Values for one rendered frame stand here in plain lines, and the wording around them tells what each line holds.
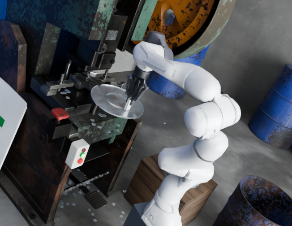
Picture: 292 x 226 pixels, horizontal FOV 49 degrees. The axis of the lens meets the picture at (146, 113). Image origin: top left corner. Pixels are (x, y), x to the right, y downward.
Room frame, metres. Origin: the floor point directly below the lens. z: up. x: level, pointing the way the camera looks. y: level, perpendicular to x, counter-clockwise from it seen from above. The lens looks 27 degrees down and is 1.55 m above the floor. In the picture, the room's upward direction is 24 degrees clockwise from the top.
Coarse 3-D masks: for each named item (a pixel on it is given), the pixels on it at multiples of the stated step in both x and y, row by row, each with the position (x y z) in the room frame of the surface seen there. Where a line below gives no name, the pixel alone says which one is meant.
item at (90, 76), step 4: (84, 72) 1.63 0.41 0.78; (88, 72) 1.65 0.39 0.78; (72, 76) 1.54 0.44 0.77; (76, 76) 1.54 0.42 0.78; (80, 76) 1.56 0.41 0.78; (84, 76) 1.60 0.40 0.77; (88, 76) 1.60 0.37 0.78; (92, 76) 1.62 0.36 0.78; (96, 76) 1.65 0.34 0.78; (72, 80) 1.53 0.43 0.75; (76, 80) 1.52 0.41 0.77; (80, 80) 1.52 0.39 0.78; (84, 80) 1.54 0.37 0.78; (88, 80) 1.56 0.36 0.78; (92, 80) 1.58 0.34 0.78; (76, 84) 1.51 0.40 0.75; (80, 84) 1.51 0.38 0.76; (80, 88) 1.52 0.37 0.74
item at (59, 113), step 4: (56, 108) 1.21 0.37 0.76; (60, 108) 1.22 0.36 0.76; (52, 112) 1.17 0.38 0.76; (56, 112) 1.18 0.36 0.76; (60, 112) 1.19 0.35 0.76; (64, 112) 1.20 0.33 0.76; (56, 116) 1.16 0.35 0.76; (60, 116) 1.16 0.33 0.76; (64, 116) 1.18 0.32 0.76; (68, 116) 1.19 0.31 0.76; (56, 120) 1.19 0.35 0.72
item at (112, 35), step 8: (120, 16) 1.57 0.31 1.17; (112, 24) 1.53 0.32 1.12; (120, 24) 1.58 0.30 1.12; (112, 32) 1.55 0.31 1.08; (120, 32) 1.60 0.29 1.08; (80, 40) 1.55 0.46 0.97; (112, 40) 1.57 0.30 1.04; (80, 48) 1.54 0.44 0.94; (88, 48) 1.51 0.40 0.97; (104, 48) 1.51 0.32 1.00; (112, 48) 1.59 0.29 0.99; (80, 56) 1.53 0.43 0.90; (88, 56) 1.50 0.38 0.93; (96, 56) 1.50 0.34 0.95; (104, 56) 1.51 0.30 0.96; (112, 56) 1.56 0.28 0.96; (88, 64) 1.50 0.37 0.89; (96, 64) 1.50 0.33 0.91; (104, 64) 1.50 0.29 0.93
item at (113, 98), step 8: (96, 88) 1.49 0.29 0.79; (104, 88) 1.53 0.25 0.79; (112, 88) 1.57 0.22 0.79; (120, 88) 1.61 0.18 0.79; (96, 96) 1.41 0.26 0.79; (104, 96) 1.45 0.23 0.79; (112, 96) 1.48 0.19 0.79; (120, 96) 1.52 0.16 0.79; (96, 104) 1.35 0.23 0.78; (104, 104) 1.38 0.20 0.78; (112, 104) 1.41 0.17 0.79; (120, 104) 1.44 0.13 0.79; (136, 104) 1.52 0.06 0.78; (112, 112) 1.35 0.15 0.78; (120, 112) 1.38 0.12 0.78; (128, 112) 1.41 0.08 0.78; (136, 112) 1.45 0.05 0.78
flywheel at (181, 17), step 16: (160, 0) 1.88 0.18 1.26; (176, 0) 1.85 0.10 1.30; (192, 0) 1.80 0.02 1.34; (208, 0) 1.72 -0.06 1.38; (160, 16) 1.88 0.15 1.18; (176, 16) 1.83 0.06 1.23; (192, 16) 1.79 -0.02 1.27; (208, 16) 1.71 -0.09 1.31; (160, 32) 1.86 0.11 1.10; (176, 32) 1.81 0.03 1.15; (192, 32) 1.73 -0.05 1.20; (176, 48) 1.78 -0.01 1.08
